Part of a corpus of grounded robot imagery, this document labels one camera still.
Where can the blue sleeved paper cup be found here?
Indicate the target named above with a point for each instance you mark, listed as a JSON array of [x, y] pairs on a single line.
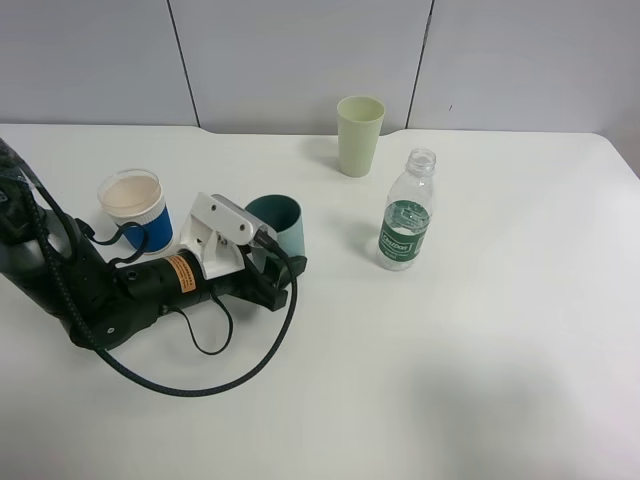
[[136, 195]]

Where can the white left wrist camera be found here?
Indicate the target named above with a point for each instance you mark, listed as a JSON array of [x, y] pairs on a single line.
[[215, 230]]

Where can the pale green plastic cup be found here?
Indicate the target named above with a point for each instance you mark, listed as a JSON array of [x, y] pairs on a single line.
[[360, 119]]

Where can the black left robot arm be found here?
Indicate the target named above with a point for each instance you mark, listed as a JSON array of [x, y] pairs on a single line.
[[53, 259]]

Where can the clear water bottle green label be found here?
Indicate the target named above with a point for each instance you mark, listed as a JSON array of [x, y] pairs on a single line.
[[408, 212]]

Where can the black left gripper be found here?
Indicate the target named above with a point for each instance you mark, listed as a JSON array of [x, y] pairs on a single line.
[[266, 289]]

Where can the teal plastic cup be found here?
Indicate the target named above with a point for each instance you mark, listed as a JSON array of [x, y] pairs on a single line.
[[284, 215]]

